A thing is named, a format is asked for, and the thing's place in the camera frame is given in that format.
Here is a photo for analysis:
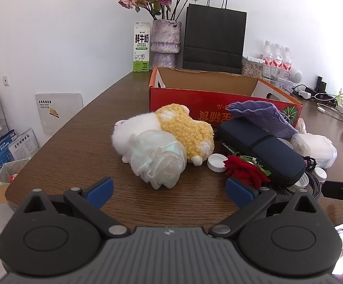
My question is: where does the white cable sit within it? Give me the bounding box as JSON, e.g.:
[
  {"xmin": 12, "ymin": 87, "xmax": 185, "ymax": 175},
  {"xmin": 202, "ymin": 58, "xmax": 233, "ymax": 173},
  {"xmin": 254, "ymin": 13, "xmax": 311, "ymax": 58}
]
[{"xmin": 316, "ymin": 103, "xmax": 343, "ymax": 122}]

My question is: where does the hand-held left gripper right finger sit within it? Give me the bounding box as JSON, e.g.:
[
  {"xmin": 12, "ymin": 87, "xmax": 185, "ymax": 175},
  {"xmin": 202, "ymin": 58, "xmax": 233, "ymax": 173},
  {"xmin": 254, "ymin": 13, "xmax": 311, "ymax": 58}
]
[{"xmin": 209, "ymin": 177, "xmax": 326, "ymax": 239}]

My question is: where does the cardboard trash box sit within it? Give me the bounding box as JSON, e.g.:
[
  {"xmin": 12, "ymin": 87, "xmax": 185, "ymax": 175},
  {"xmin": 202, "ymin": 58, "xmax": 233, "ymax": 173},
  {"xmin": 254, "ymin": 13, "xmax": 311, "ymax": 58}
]
[{"xmin": 0, "ymin": 158, "xmax": 31, "ymax": 212}]

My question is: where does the clear snack container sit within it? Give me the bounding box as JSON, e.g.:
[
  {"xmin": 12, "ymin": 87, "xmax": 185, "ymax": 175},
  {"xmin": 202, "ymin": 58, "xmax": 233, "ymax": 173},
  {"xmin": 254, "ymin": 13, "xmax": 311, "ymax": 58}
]
[{"xmin": 241, "ymin": 56, "xmax": 264, "ymax": 79}]

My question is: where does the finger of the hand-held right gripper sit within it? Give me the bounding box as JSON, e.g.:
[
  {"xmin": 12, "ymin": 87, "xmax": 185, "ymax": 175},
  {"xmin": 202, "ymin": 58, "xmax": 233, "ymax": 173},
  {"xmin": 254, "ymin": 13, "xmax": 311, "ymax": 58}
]
[{"xmin": 322, "ymin": 181, "xmax": 343, "ymax": 213}]

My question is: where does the white printed pack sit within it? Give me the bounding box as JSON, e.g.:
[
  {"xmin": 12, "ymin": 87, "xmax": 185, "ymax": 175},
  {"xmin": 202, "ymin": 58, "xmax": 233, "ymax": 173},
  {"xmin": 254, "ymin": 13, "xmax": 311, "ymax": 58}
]
[{"xmin": 8, "ymin": 127, "xmax": 39, "ymax": 162}]

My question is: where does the black paper bag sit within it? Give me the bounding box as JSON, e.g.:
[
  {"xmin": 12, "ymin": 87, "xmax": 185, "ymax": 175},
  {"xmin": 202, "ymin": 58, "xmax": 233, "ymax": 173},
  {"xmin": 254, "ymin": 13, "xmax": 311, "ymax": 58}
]
[{"xmin": 182, "ymin": 0, "xmax": 247, "ymax": 74}]

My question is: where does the white plush toy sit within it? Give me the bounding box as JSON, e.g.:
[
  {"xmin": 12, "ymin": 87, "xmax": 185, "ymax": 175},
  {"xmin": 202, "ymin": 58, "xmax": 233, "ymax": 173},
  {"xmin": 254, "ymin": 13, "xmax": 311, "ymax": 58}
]
[{"xmin": 111, "ymin": 113, "xmax": 164, "ymax": 164}]

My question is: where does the yellow plush toy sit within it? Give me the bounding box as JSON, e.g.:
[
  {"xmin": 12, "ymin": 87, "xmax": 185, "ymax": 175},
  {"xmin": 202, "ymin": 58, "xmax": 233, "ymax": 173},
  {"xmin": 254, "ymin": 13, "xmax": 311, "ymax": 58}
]
[{"xmin": 155, "ymin": 103, "xmax": 215, "ymax": 166}]

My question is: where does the red cardboard box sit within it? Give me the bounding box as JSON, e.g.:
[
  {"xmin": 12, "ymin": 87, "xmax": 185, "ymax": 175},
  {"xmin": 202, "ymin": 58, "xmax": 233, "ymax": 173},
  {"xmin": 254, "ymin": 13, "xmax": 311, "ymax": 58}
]
[{"xmin": 148, "ymin": 67, "xmax": 304, "ymax": 125}]

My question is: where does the white ribbed bottle cap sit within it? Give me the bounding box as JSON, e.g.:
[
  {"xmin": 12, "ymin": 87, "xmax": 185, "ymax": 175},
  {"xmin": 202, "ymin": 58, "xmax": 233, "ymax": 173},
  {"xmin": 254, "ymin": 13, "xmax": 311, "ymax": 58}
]
[{"xmin": 293, "ymin": 173, "xmax": 309, "ymax": 189}]

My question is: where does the purple cloth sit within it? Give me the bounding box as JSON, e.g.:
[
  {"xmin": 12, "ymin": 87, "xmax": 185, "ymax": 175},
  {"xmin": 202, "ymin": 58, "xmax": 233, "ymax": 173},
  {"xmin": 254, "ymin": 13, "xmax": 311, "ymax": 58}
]
[{"xmin": 225, "ymin": 101, "xmax": 299, "ymax": 139}]

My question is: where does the dark blue zip case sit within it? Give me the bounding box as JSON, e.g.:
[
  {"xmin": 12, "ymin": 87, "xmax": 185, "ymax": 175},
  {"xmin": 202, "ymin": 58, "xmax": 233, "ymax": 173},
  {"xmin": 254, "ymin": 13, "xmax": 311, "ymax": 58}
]
[{"xmin": 217, "ymin": 118, "xmax": 306, "ymax": 187}]

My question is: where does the white threaded bottle cap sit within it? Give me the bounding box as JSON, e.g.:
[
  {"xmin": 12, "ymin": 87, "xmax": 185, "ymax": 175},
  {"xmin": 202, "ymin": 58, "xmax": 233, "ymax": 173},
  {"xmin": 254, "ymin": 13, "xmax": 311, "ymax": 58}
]
[{"xmin": 207, "ymin": 153, "xmax": 229, "ymax": 173}]

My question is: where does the red artificial rose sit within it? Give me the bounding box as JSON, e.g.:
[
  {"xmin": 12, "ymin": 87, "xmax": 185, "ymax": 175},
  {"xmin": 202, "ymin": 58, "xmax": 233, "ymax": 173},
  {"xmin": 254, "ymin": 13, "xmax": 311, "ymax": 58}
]
[{"xmin": 224, "ymin": 155, "xmax": 272, "ymax": 190}]

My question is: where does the black braided cable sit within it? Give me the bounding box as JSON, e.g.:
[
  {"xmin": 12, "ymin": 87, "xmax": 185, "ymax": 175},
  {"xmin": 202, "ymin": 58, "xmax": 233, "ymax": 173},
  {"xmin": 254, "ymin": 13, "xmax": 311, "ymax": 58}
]
[{"xmin": 303, "ymin": 157, "xmax": 324, "ymax": 202}]

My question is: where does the purple vase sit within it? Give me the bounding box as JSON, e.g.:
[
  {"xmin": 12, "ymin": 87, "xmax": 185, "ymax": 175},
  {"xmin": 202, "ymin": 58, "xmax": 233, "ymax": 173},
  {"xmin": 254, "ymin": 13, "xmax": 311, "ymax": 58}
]
[{"xmin": 150, "ymin": 19, "xmax": 182, "ymax": 68}]

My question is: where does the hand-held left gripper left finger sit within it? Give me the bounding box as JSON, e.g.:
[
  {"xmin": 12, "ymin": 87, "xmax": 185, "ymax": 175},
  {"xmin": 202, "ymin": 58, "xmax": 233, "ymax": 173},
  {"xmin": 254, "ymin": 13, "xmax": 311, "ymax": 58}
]
[{"xmin": 18, "ymin": 177, "xmax": 131, "ymax": 239}]

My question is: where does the white tissue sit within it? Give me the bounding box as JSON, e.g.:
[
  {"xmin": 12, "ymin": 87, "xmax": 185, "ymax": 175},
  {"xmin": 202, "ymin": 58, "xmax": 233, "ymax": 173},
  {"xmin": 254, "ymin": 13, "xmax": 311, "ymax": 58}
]
[{"xmin": 295, "ymin": 118, "xmax": 309, "ymax": 133}]

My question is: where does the white sign board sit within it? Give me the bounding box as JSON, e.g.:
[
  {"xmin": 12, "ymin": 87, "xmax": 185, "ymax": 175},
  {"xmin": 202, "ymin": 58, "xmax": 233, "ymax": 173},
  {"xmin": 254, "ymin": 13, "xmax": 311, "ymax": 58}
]
[{"xmin": 35, "ymin": 93, "xmax": 84, "ymax": 135}]

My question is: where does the white green milk carton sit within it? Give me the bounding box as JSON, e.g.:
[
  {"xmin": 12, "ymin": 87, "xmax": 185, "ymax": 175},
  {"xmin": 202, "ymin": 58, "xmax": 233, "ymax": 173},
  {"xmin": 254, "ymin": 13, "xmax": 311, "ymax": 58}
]
[{"xmin": 133, "ymin": 22, "xmax": 151, "ymax": 72}]

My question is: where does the clear water bottle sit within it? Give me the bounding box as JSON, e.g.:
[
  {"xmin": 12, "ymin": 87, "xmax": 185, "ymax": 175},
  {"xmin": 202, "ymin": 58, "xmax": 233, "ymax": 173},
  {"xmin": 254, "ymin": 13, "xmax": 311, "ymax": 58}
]
[
  {"xmin": 281, "ymin": 47, "xmax": 293, "ymax": 80},
  {"xmin": 271, "ymin": 43, "xmax": 284, "ymax": 82},
  {"xmin": 262, "ymin": 40, "xmax": 274, "ymax": 80}
]

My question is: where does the black stand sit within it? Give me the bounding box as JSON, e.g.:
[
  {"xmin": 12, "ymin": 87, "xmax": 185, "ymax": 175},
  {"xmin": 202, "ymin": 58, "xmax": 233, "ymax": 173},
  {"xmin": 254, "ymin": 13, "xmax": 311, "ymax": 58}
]
[{"xmin": 316, "ymin": 76, "xmax": 328, "ymax": 93}]

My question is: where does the white printed tin box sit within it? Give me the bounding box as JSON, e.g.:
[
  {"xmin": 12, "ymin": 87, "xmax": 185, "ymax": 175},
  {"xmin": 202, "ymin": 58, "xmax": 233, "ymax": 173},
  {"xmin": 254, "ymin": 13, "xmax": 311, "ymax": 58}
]
[{"xmin": 278, "ymin": 78, "xmax": 294, "ymax": 93}]

